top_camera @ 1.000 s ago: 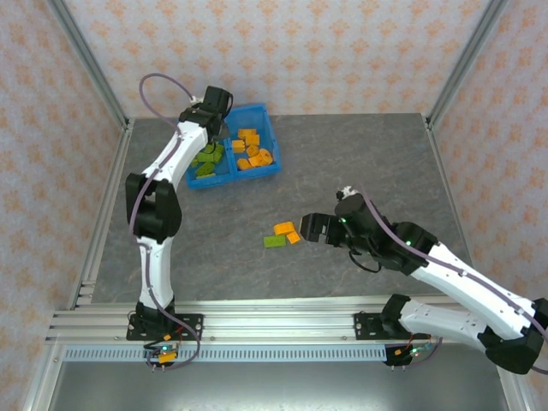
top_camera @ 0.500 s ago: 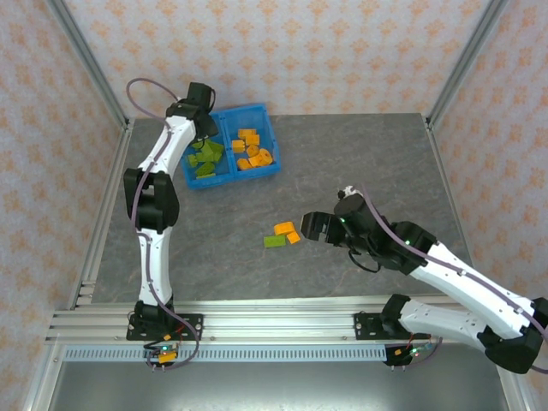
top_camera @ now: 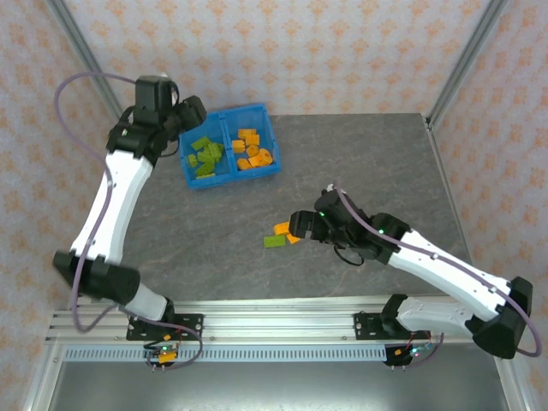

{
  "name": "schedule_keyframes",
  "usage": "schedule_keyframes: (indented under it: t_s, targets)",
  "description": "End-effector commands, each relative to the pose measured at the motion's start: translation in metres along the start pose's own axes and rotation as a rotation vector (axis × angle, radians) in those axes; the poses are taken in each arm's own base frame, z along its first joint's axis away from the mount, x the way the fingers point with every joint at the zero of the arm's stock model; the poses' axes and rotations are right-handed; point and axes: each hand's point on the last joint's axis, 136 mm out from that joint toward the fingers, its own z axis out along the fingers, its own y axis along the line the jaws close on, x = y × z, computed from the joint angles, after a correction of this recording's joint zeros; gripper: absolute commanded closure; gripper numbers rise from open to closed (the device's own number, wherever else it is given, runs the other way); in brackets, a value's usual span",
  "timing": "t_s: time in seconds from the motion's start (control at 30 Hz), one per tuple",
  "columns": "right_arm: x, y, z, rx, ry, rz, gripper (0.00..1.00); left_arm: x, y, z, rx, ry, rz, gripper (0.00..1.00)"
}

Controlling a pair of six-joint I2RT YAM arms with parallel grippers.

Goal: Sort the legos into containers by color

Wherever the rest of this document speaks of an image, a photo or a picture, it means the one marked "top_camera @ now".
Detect aluminium table side profile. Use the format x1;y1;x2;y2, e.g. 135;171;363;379
423;115;532;411

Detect blue two-compartment plastic bin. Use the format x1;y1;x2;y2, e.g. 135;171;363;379
178;102;282;191

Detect right connector board with plug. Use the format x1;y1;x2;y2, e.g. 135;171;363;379
387;342;433;369

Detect connector board with plug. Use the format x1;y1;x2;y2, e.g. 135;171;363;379
145;342;179;372
387;342;433;369

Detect grey metal base sheet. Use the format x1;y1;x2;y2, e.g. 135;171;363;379
46;361;515;411

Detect left connector board with plug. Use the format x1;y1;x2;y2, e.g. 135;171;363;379
145;342;179;372

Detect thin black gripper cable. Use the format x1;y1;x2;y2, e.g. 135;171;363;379
332;246;366;267

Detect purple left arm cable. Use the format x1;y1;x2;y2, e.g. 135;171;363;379
53;71;205;373

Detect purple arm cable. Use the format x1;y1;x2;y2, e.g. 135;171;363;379
53;71;205;373
333;183;543;359

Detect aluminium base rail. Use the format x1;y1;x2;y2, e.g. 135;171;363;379
45;299;450;346

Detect aluminium frame post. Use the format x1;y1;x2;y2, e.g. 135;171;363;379
45;0;132;125
426;0;510;129

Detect white slotted cable duct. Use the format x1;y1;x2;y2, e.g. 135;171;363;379
63;345;389;363

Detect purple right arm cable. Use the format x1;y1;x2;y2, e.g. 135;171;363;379
333;183;543;359

